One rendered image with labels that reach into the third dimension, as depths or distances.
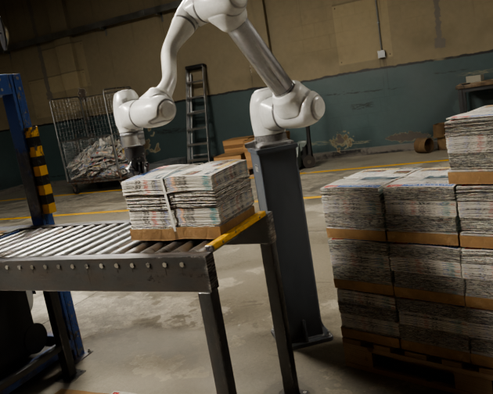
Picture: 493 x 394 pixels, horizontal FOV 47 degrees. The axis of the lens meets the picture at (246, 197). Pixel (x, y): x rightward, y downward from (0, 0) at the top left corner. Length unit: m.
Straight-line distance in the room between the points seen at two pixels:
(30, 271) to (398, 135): 7.36
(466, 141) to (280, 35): 7.51
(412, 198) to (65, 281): 1.31
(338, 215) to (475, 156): 0.63
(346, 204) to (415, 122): 6.62
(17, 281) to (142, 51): 8.65
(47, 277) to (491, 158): 1.61
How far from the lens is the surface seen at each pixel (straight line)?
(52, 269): 2.15
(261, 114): 2.64
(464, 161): 2.08
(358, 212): 2.33
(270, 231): 2.19
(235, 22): 2.30
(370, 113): 9.02
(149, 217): 2.03
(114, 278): 1.98
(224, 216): 1.91
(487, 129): 2.03
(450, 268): 2.21
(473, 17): 8.80
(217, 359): 1.88
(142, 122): 2.03
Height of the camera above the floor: 1.27
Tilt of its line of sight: 10 degrees down
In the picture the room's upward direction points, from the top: 9 degrees counter-clockwise
